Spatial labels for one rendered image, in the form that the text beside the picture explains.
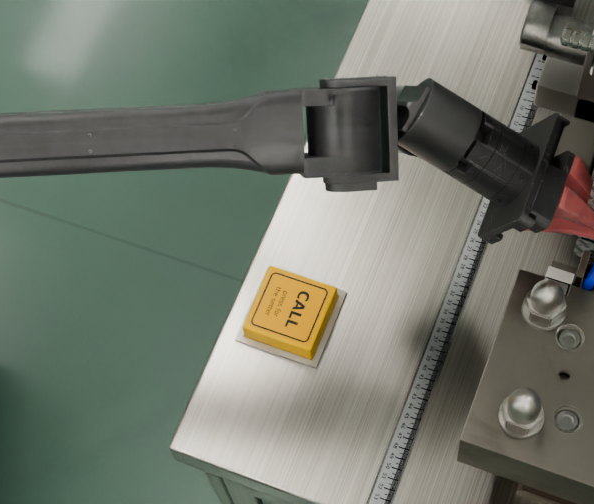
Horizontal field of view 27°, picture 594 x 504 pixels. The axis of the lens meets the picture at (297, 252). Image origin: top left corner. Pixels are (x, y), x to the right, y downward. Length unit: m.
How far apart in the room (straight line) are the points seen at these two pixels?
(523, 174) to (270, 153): 0.20
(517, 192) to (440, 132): 0.08
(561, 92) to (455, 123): 0.11
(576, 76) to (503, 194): 0.12
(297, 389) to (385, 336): 0.10
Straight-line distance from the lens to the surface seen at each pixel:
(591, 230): 1.06
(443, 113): 0.97
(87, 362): 2.20
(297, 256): 1.22
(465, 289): 1.21
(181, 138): 0.94
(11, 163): 0.95
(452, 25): 1.36
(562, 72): 1.05
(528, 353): 1.05
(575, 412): 1.04
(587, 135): 1.09
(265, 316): 1.17
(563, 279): 1.05
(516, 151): 0.99
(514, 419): 1.00
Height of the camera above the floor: 2.00
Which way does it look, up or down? 64 degrees down
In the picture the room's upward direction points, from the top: 10 degrees counter-clockwise
